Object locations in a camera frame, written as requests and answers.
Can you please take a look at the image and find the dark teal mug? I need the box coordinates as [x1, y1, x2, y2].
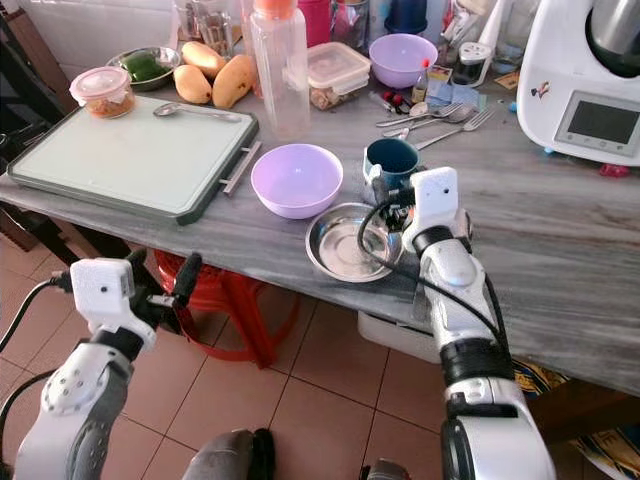
[362, 137, 422, 205]

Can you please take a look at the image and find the red plastic stool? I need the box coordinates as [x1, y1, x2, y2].
[154, 249, 302, 370]

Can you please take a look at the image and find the shallow steel dish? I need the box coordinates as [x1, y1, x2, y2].
[305, 202, 407, 284]

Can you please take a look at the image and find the lilac plastic bowl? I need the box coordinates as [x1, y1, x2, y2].
[250, 143, 346, 221]
[368, 33, 440, 90]

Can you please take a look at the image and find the steel spoon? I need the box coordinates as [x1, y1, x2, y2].
[152, 101, 247, 125]
[381, 106, 477, 139]
[375, 102, 462, 129]

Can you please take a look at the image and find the steel fork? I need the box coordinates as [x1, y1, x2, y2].
[414, 107, 497, 152]

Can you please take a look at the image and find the small red-capped sauce bottle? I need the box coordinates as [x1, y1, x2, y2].
[409, 57, 432, 105]

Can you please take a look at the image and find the white tray with green rim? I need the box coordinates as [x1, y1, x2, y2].
[8, 96, 263, 225]

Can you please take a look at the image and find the clear lidded food container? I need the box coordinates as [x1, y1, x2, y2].
[304, 41, 372, 112]

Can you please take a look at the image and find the white plastic box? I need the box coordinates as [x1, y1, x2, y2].
[356, 309, 452, 364]

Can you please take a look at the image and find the clear bottle with orange cap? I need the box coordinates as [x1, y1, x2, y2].
[249, 0, 312, 142]

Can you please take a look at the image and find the grey left robot foot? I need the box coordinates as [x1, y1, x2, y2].
[184, 427, 277, 480]

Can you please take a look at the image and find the grey robot foot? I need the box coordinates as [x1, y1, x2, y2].
[359, 459, 412, 480]
[184, 427, 277, 480]

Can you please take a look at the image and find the dark blue cup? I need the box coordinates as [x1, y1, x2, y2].
[384, 0, 430, 37]

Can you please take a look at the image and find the pink bottle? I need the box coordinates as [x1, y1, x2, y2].
[297, 0, 334, 50]

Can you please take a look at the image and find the yellow mango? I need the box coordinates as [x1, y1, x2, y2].
[173, 63, 215, 105]
[180, 40, 230, 80]
[211, 53, 259, 110]

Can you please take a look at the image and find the small pink-lidded food tub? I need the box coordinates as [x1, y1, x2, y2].
[69, 65, 136, 120]

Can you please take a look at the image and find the white kitchen machine with screen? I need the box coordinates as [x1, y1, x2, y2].
[516, 0, 640, 170]

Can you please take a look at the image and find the steel bowl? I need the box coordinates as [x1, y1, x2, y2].
[104, 46, 184, 92]

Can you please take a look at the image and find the green mango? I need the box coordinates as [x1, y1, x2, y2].
[122, 51, 176, 84]

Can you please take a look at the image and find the dark wooden chair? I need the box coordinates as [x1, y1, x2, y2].
[0, 8, 83, 253]

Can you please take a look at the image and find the glass jar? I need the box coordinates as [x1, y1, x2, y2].
[172, 0, 236, 53]

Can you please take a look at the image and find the grey right robot foot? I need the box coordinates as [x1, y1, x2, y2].
[359, 459, 412, 480]

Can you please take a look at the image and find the patterned floor mat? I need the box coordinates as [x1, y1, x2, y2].
[512, 358, 640, 480]

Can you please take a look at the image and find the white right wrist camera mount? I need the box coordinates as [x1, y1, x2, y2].
[401, 166, 463, 253]

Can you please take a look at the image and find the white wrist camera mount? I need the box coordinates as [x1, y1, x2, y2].
[401, 166, 463, 253]
[69, 257, 153, 349]

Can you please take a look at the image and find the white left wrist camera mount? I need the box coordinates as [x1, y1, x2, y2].
[69, 257, 153, 349]

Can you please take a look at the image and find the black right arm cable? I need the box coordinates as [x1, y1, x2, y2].
[356, 190, 511, 353]

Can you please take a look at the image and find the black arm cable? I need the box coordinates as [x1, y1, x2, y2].
[0, 368, 63, 426]
[356, 190, 511, 353]
[0, 278, 74, 353]

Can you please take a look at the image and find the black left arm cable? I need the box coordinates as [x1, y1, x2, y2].
[0, 278, 74, 353]
[0, 368, 63, 426]

